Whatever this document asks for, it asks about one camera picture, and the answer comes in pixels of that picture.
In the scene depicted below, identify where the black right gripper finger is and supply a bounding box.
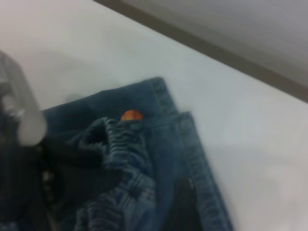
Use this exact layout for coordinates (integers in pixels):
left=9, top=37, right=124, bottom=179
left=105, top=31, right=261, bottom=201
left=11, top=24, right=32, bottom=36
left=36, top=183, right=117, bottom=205
left=177, top=179, right=200, bottom=231

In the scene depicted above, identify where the blue denim jeans basketball print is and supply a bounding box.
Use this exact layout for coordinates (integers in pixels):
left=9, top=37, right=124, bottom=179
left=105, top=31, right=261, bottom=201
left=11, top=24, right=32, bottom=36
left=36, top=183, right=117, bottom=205
left=39, top=76, right=235, bottom=231

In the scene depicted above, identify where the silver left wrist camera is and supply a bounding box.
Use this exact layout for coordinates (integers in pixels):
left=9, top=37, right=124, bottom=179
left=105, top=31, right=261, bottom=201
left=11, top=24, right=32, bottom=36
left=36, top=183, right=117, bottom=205
left=0, top=49, right=48, bottom=147

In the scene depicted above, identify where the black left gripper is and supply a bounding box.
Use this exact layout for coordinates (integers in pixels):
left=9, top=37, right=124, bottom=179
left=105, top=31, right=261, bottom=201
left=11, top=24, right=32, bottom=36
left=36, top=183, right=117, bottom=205
left=0, top=139, right=126, bottom=231

